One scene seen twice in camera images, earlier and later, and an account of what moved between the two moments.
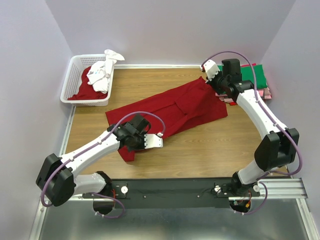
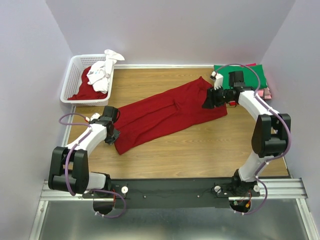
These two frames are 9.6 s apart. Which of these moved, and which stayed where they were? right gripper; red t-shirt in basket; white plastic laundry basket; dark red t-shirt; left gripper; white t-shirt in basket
Moved: left gripper; right gripper
Stayed: white t-shirt in basket; white plastic laundry basket; dark red t-shirt; red t-shirt in basket
